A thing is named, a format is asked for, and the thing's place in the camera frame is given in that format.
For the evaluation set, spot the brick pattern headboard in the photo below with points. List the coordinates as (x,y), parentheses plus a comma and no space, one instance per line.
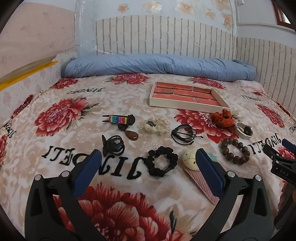
(274,62)

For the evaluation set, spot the white strap watch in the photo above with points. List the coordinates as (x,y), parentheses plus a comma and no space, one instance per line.
(243,131)

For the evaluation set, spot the rainbow hair clip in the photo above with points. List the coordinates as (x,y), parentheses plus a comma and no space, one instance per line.
(128,120)

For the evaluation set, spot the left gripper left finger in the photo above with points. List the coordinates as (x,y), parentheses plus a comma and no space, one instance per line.
(42,219)

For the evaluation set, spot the ice cream plush clip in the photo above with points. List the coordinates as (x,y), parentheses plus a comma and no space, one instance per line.
(190,166)

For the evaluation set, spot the blue rolled quilt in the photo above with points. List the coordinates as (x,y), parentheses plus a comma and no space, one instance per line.
(116,64)

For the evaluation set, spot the floral bed blanket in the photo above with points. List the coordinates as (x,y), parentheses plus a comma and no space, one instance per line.
(49,124)

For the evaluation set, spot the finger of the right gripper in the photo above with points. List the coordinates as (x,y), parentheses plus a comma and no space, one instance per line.
(276,157)
(290,146)

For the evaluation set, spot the brown teardrop pendant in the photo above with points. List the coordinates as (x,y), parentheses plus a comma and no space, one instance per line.
(133,136)

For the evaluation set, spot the black claw hair clip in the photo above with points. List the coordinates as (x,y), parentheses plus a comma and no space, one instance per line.
(114,145)

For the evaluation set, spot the black scrunchie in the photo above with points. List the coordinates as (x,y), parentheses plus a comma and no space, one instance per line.
(161,161)

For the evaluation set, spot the cream scrunchie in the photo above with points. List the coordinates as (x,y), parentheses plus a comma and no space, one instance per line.
(155,125)

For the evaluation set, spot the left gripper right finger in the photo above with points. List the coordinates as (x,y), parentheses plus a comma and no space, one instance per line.
(243,210)

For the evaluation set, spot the clear plastic wrapped post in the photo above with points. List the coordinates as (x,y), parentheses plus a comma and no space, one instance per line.
(84,28)

